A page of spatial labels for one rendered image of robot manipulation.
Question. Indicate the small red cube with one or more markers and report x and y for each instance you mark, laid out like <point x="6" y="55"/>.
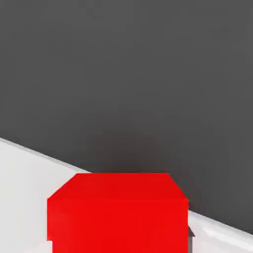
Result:
<point x="118" y="213"/>

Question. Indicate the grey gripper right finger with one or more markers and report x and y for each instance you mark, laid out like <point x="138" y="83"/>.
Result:
<point x="191" y="241"/>

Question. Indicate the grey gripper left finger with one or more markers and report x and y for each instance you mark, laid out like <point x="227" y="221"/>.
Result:
<point x="44" y="249"/>

